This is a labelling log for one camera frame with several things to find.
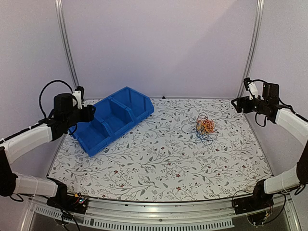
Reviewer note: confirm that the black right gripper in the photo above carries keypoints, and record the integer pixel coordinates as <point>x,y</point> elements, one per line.
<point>241,100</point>

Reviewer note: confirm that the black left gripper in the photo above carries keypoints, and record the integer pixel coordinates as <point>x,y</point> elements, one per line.
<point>89,114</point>

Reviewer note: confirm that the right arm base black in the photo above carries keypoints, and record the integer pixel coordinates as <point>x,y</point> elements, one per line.
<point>259,203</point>

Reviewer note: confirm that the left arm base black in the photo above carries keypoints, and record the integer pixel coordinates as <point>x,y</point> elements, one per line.
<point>63,200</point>

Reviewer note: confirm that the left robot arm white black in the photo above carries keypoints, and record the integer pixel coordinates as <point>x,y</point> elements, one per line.
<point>68,110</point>

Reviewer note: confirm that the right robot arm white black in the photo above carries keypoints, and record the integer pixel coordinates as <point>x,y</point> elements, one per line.
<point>263,99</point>

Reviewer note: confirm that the blue three-compartment plastic bin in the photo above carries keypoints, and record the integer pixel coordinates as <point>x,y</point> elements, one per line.
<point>115,115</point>

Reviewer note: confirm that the floral patterned table mat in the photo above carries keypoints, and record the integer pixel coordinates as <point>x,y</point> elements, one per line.
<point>187,150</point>

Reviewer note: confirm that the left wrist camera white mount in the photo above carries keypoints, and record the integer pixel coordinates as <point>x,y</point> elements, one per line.
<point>78,97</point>

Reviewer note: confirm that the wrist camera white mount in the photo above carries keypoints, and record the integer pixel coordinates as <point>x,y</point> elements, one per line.
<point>78,97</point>
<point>251,88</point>

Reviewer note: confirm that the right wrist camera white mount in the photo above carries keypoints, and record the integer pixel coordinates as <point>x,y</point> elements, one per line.
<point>251,88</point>

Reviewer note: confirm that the right aluminium frame post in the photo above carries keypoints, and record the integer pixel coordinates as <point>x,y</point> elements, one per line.
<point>253,44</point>

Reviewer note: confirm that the aluminium frame post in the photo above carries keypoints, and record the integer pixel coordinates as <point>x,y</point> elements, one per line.
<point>253,44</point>
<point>65,41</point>

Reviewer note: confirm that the aluminium front rail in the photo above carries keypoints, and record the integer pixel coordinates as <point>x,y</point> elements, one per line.
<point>111,215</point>

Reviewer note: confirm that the left aluminium frame post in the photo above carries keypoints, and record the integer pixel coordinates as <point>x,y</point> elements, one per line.
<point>65,41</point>

